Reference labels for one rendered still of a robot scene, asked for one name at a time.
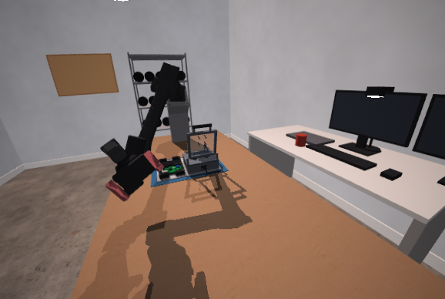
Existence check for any green circuit board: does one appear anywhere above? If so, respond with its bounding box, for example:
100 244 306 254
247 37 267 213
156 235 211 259
161 165 182 173

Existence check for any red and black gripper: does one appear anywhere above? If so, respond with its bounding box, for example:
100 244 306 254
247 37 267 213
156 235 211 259
105 150 164 201

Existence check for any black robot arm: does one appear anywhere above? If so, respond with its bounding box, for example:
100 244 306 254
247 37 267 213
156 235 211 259
100 62 186 172

